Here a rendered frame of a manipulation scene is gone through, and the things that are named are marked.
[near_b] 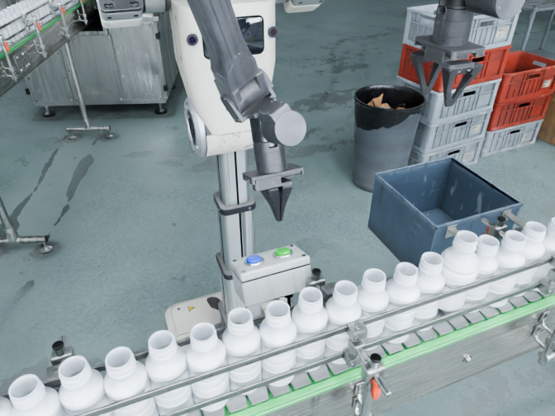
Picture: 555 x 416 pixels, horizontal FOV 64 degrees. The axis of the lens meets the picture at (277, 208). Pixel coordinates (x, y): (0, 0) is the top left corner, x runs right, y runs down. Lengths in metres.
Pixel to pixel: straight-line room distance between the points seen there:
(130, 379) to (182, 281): 1.79
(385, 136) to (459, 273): 2.12
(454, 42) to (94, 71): 3.85
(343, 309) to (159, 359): 0.29
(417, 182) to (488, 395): 0.99
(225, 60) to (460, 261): 0.52
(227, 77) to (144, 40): 3.49
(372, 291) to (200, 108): 0.62
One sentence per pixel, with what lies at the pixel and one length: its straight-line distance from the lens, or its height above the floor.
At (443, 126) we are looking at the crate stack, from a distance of 3.28.
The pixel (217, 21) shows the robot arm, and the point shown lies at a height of 1.54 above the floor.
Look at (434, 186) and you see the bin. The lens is 1.68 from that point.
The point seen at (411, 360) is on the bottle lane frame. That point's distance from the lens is 0.91.
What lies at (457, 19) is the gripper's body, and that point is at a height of 1.53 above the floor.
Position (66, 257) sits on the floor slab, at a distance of 2.82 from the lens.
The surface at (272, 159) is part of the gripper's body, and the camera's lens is 0.79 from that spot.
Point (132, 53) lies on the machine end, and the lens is 4.26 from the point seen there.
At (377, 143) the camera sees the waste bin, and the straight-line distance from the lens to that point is 2.94.
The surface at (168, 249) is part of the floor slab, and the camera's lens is 2.68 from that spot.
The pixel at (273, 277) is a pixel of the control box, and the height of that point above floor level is 1.10.
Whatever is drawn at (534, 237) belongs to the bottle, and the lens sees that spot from 0.98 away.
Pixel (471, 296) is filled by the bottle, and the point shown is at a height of 1.05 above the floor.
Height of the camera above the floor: 1.68
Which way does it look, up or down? 35 degrees down
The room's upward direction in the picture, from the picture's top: straight up
